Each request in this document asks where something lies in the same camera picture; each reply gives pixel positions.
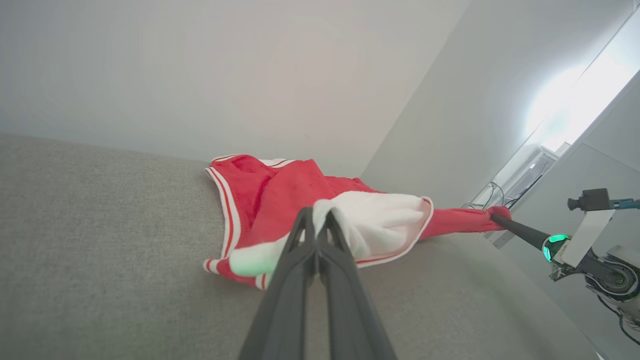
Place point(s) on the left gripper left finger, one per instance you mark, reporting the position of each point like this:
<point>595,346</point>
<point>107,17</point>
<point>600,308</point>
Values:
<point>285,300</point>

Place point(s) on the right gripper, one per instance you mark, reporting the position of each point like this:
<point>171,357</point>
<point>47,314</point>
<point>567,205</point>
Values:
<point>585,240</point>

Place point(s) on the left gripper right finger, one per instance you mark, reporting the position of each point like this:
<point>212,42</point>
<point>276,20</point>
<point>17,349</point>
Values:
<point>350,310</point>

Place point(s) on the red and white garment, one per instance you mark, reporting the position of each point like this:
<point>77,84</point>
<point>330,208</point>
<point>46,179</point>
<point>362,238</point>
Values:
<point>280,200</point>

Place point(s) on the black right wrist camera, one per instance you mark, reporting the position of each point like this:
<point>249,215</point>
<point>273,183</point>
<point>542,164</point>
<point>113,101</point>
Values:
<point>592,200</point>

